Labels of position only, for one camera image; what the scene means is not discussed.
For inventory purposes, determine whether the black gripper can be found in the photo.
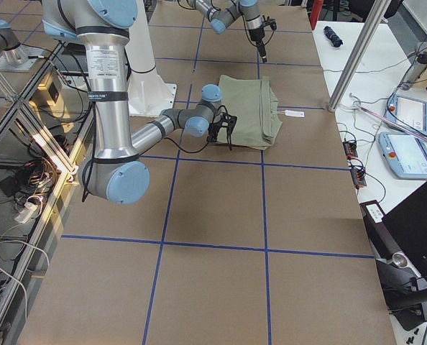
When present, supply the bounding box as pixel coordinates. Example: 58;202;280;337
206;121;224;143
248;26;267;63

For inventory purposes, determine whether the olive green long-sleeve shirt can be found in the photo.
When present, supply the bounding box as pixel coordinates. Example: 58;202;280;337
219;75;282;151

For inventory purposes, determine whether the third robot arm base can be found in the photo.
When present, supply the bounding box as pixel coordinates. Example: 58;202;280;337
0;19;44;73

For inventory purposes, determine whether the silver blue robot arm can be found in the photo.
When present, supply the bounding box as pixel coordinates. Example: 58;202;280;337
42;1;222;205
177;0;277;63

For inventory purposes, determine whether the dark blue folded cloth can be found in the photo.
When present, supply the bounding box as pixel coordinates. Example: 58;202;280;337
323;26;343;48

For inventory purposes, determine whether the white paper hang tag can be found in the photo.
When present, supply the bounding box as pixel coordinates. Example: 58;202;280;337
278;109;305;118

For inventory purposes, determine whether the metal cane rod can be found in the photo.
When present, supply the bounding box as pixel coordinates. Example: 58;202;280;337
349;93;427;143

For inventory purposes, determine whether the brown paper table cover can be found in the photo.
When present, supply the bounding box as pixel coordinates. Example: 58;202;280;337
18;3;395;344

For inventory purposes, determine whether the orange black circuit board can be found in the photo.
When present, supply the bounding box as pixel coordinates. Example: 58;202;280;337
350;165;367;190
342;141;358;160

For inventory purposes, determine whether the grey water bottle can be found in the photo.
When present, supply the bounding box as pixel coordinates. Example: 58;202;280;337
400;51;427;91

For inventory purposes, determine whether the upper teach pendant tablet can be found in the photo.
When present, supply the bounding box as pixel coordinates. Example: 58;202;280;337
385;94;427;136

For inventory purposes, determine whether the teach pendant tablet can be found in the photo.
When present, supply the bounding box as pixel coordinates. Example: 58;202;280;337
385;94;427;136
378;132;427;180

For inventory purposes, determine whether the lower teach pendant tablet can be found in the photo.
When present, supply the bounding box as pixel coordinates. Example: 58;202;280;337
378;132;427;180

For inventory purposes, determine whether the white power strip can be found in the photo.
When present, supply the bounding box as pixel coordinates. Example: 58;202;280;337
14;201;40;224

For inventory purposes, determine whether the black box with label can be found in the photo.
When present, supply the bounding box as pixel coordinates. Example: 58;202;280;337
360;181;427;279

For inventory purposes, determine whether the black camera cable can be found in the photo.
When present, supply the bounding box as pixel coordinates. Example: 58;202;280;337
162;103;236;153
245;14;277;51

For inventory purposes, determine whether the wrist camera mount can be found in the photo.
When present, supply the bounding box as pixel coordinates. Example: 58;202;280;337
214;112;237;135
261;15;277;31

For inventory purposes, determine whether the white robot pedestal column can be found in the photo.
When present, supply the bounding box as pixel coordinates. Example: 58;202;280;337
126;1;177;117

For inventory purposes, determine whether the aluminium frame post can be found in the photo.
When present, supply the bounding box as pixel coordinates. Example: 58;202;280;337
327;0;391;112

